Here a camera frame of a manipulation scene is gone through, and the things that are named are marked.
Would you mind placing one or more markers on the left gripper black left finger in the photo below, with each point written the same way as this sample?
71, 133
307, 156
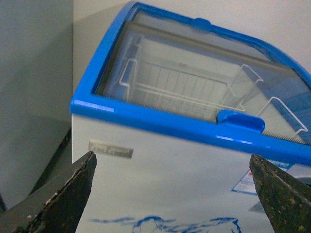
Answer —
58, 205

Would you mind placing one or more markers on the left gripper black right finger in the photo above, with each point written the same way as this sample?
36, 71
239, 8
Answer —
285, 199

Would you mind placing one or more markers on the glass sliding lid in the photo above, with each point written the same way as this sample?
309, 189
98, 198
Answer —
181, 25
271, 91

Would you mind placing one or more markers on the silver brand nameplate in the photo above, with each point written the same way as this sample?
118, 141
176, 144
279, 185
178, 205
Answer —
113, 150

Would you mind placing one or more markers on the white chest freezer blue rim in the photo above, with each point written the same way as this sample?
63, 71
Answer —
186, 175

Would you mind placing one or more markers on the white wire freezer basket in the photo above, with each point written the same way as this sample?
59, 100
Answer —
180, 91

